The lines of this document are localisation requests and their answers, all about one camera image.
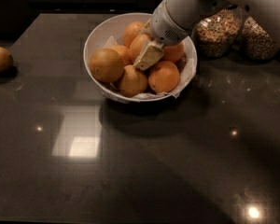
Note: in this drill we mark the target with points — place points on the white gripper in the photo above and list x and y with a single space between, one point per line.
165 25

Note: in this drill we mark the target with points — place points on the small middle-left orange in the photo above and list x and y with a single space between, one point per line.
123 51

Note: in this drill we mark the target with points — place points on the right glass cereal jar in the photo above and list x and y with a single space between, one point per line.
256 43

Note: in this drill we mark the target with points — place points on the white bowl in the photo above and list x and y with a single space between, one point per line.
107 34

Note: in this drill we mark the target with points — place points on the white paper bowl liner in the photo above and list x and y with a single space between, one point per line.
187 69

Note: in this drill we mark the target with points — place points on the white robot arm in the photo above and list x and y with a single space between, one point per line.
188 13

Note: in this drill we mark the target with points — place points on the middle glass cereal jar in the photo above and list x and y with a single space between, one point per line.
215 35

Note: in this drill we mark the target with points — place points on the large left orange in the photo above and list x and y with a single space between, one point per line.
106 65

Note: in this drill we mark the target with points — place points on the glass cereal jar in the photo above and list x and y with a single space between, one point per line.
215 35
256 43

